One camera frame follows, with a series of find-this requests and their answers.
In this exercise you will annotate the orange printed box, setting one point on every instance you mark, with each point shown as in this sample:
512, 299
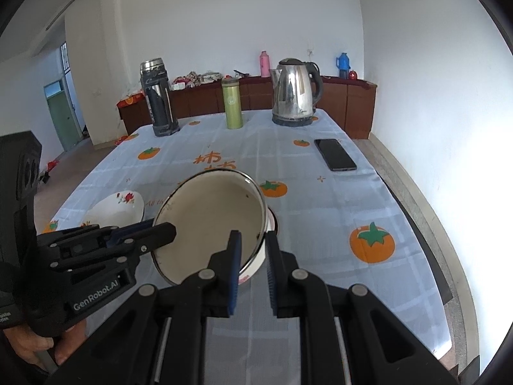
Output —
132, 99

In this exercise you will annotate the green door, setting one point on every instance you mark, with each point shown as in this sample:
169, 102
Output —
62, 118

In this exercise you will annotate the red flower white plate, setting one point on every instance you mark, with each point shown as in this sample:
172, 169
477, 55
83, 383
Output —
120, 206

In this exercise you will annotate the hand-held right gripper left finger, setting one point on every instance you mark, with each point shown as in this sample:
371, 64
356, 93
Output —
234, 276

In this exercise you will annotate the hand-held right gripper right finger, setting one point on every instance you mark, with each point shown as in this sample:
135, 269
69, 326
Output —
272, 276

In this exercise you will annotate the persimmon print tablecloth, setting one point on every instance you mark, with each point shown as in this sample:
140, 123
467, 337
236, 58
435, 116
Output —
320, 208

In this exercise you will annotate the black smartphone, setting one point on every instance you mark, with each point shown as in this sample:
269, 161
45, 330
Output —
334, 154

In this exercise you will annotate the person's left hand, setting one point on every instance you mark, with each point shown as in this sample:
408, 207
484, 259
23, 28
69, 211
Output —
36, 347

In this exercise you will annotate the white enamel bowl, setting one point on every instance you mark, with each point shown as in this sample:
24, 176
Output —
208, 216

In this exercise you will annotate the pink floral rimmed plate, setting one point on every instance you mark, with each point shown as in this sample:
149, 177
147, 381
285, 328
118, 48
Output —
271, 222

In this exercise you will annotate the pink thermos flask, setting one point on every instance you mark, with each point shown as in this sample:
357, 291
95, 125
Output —
265, 64

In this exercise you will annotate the blue thermos flask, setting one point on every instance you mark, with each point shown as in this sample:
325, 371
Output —
343, 65

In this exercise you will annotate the stainless steel electric kettle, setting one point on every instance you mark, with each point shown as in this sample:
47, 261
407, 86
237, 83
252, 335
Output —
294, 92

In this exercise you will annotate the brown wooden sideboard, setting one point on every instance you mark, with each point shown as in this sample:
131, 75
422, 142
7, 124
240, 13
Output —
352, 104

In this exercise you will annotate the red floor object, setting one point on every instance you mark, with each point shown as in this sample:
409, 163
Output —
52, 164

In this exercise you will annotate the black steel thermos jug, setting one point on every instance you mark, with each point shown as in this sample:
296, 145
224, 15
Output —
159, 100

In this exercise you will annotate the colourful cloth pile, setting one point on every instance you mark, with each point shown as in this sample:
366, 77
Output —
196, 78

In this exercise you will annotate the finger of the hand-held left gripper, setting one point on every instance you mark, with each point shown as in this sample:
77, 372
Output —
156, 236
130, 230

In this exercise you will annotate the green tumbler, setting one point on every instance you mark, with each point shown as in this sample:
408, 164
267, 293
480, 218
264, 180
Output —
232, 104

